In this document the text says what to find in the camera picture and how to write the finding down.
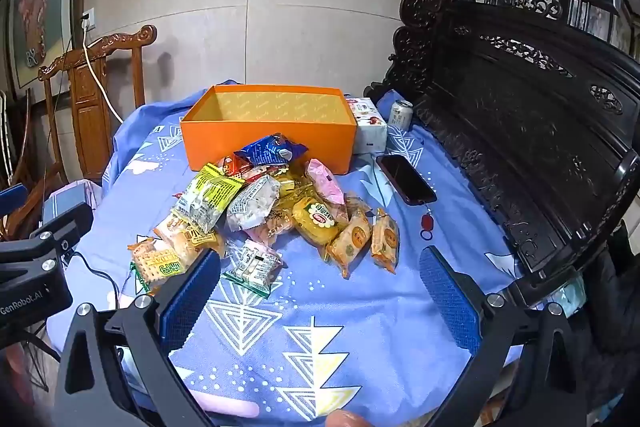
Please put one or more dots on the orange rice cracker packet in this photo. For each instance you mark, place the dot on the orange rice cracker packet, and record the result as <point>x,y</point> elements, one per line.
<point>385,239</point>
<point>352,239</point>

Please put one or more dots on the yellow cake packet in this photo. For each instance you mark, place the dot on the yellow cake packet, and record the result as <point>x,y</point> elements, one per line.
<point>315,219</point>

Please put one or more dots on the clear white candy packet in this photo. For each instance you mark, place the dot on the clear white candy packet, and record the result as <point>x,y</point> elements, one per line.
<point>252,202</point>

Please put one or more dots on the dark carved wooden bench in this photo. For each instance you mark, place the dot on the dark carved wooden bench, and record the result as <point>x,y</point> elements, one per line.
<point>525,117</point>

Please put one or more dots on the green trimmed cracker packet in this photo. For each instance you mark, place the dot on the green trimmed cracker packet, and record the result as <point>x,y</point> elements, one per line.
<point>160,269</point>

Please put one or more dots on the red flower framed painting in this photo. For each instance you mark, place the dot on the red flower framed painting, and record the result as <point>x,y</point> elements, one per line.
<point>40,7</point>

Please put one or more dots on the orange cardboard box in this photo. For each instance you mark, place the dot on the orange cardboard box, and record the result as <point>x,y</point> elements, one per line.
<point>270,142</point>

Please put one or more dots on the black cloth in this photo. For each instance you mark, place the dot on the black cloth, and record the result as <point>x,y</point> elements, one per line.
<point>610,307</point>

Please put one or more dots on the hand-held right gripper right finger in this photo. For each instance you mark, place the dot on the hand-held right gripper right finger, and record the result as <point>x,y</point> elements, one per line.
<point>447,302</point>

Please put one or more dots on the brown carved wooden chair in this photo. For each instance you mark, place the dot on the brown carved wooden chair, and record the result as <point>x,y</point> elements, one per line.
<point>90,107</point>

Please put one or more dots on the pink snack packet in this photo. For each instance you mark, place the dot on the pink snack packet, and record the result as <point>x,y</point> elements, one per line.
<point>325,184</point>

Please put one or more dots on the person's right hand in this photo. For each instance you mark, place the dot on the person's right hand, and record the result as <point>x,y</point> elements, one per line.
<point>350,419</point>

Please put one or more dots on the yellow clear snack packet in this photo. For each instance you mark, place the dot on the yellow clear snack packet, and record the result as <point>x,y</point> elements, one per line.
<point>290,184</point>

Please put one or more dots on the blue snack packet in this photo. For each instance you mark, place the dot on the blue snack packet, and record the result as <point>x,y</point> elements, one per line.
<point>265,151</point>

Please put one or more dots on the green white snack packet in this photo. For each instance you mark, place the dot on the green white snack packet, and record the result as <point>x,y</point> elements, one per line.
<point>252,264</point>

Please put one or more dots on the black smartphone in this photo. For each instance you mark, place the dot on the black smartphone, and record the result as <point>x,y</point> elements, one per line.
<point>405,179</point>

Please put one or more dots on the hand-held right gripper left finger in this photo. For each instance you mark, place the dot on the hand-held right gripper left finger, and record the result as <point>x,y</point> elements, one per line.
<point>192,297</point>

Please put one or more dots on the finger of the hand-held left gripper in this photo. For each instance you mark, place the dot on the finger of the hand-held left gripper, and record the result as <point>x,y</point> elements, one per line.
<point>55,232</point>
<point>12,202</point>

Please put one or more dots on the floral white tissue pack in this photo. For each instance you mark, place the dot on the floral white tissue pack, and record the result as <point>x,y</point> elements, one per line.
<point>367,124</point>

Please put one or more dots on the yellow green snack packet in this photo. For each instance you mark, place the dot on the yellow green snack packet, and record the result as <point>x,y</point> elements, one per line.
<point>210,194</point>

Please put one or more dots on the red snack packet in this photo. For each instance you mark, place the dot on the red snack packet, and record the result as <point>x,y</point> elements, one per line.
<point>232,166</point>

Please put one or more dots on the white wall socket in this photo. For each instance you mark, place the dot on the white wall socket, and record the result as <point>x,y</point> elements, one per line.
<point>88,20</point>

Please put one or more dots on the yellow label cracker packet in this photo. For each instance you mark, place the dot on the yellow label cracker packet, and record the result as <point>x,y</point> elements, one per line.
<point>185,234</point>

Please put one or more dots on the red key fob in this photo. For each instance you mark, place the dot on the red key fob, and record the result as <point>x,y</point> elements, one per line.
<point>426,223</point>

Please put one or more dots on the white drink can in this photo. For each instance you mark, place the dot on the white drink can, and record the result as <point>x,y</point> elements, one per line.
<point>401,114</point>

